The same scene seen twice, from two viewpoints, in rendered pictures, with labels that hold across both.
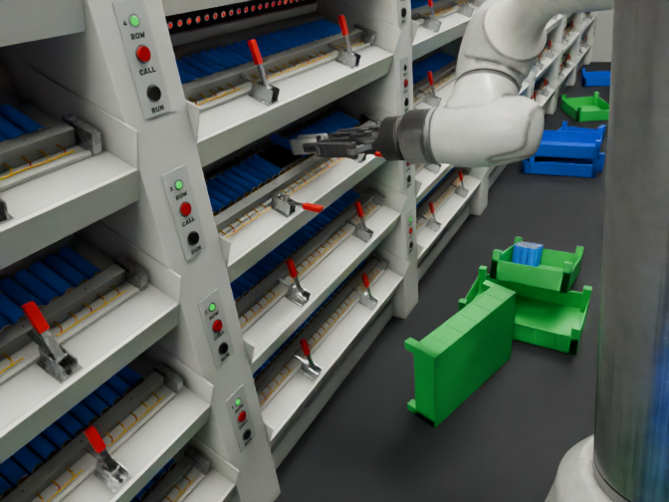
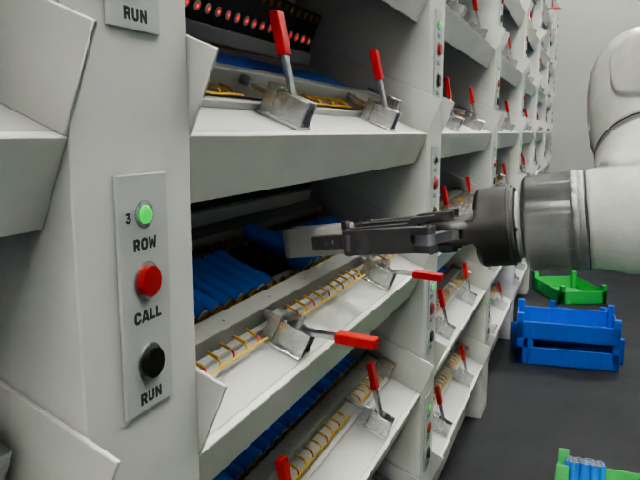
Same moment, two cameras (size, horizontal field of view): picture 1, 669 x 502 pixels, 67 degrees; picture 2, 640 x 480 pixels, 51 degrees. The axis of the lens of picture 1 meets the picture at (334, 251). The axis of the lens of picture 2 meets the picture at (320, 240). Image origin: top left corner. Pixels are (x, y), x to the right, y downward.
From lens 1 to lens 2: 0.37 m
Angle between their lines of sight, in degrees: 23
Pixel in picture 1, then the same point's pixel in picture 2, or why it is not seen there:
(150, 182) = (87, 184)
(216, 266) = (182, 448)
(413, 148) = (551, 235)
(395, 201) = (412, 372)
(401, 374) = not seen: outside the picture
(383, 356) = not seen: outside the picture
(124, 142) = (45, 59)
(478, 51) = not seen: outside the picture
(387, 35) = (419, 106)
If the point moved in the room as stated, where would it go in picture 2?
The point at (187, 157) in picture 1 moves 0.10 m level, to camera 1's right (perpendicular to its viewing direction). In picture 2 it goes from (170, 159) to (350, 158)
